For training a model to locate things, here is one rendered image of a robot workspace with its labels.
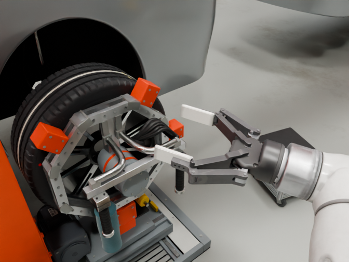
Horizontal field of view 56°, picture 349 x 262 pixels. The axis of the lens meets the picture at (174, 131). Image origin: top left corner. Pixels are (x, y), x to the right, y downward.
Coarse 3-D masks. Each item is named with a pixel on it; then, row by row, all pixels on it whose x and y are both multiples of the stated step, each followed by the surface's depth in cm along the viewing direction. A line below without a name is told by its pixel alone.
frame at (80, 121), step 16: (128, 96) 127; (80, 112) 118; (96, 112) 118; (112, 112) 121; (144, 112) 132; (64, 128) 118; (80, 128) 115; (160, 144) 149; (48, 160) 118; (64, 160) 118; (48, 176) 118; (64, 192) 126; (144, 192) 157; (64, 208) 129; (80, 208) 136
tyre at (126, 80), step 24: (72, 72) 130; (96, 72) 131; (48, 96) 123; (72, 96) 118; (96, 96) 123; (24, 120) 126; (48, 120) 116; (24, 144) 122; (24, 168) 124; (48, 192) 131
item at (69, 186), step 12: (132, 120) 165; (144, 120) 151; (96, 132) 140; (132, 132) 148; (84, 144) 140; (120, 144) 147; (96, 156) 147; (144, 156) 160; (72, 168) 137; (84, 168) 167; (96, 168) 145; (72, 180) 154; (84, 180) 144; (72, 192) 144; (108, 192) 155
